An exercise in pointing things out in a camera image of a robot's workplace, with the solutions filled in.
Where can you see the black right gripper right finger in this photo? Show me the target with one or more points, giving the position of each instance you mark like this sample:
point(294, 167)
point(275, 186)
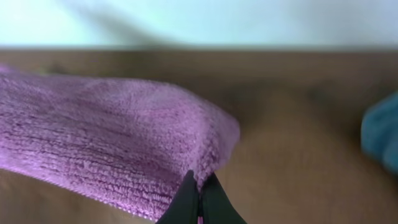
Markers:
point(215, 204)

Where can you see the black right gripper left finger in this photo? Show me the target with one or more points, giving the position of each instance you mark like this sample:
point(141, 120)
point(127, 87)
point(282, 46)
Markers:
point(184, 206)

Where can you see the purple microfiber cloth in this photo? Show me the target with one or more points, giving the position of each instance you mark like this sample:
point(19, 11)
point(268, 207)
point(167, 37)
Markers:
point(124, 142)

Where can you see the crumpled blue cloth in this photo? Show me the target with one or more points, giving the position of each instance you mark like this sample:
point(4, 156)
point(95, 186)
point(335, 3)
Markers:
point(379, 133)

